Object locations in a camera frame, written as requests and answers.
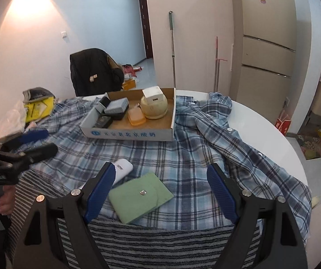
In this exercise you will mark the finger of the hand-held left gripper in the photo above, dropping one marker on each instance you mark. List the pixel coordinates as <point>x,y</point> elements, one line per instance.
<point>33,136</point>
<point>41,152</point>

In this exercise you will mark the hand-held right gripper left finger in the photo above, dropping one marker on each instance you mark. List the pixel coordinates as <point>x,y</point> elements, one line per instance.
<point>100,193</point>

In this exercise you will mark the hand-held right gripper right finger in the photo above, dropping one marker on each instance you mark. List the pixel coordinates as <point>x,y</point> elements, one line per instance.
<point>222,194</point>

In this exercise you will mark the green snap pouch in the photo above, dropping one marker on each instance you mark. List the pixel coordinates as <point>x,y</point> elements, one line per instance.
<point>132,201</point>

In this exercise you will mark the white power bank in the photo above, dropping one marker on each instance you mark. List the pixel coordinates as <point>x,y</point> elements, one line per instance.
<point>123,168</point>

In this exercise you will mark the shallow cardboard box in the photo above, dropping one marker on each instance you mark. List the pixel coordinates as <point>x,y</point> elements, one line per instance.
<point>126,134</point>

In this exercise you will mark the person's left hand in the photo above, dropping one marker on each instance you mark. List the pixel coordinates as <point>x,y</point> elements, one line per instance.
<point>7,200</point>

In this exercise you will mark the clear plastic bag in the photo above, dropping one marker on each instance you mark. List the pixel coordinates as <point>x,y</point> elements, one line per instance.
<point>16,117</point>

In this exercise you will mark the yellow plastic bag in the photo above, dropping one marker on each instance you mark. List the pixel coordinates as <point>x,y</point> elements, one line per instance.
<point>38,110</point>

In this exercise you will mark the grey fabric item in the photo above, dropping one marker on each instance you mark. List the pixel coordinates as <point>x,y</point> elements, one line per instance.
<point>38,94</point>

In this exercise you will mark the blue plaid shirt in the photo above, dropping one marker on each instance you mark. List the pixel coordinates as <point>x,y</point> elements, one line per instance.
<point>194,151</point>

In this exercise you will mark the black flat case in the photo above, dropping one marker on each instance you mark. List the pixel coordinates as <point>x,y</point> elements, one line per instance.
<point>103,122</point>

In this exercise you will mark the grey striped towel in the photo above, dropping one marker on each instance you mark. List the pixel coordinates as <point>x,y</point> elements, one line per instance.
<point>160,246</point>

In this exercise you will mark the orange plastic soap box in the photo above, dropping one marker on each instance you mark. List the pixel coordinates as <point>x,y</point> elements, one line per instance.
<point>136,117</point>

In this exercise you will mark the grey rectangular box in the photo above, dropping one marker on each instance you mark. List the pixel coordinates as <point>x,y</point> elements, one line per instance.
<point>117,107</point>

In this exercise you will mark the black jacket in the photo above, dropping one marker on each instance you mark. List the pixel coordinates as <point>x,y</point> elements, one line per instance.
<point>93,67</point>

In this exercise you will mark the red cardboard box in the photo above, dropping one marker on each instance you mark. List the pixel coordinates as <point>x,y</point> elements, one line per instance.
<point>283,123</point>

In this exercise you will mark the cream round appliance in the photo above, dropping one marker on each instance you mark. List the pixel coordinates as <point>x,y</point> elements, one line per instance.
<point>154,109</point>

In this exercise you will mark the patterned floor mat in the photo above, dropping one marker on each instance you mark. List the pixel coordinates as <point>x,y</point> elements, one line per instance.
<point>313,147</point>

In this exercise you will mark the brown garment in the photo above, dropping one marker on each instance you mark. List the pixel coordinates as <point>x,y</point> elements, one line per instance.
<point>114,61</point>

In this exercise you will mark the red bag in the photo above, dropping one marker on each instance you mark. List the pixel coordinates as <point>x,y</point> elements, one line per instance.
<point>131,70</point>

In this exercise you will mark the beige refrigerator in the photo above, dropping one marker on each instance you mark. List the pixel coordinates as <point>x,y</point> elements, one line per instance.
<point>266,61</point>

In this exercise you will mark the dark wooden door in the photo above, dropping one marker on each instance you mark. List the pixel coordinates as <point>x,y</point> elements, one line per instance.
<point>146,28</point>

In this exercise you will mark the white light switch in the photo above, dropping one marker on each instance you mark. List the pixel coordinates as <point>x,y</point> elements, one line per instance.
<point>63,34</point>

